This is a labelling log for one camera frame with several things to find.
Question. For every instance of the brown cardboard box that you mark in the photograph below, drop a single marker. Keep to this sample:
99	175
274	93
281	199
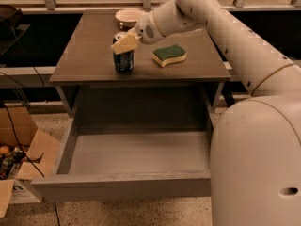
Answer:
27	153

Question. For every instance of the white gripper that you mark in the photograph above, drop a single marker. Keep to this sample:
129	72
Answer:
147	28

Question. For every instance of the grey cabinet with counter top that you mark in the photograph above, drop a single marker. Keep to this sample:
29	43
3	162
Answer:
138	69

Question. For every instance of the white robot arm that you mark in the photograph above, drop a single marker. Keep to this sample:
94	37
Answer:
255	159

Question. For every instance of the white bowl on metal stand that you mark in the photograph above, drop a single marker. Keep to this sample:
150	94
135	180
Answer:
128	17

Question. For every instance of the open grey top drawer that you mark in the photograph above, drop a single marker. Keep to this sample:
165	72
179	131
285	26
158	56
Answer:
138	143

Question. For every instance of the dark blue pepsi can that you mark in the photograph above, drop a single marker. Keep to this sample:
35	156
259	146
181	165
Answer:
124	62

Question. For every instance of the dark object at left shelf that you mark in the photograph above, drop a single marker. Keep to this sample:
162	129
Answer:
11	27

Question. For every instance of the green and yellow sponge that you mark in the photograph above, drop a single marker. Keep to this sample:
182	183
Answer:
169	55

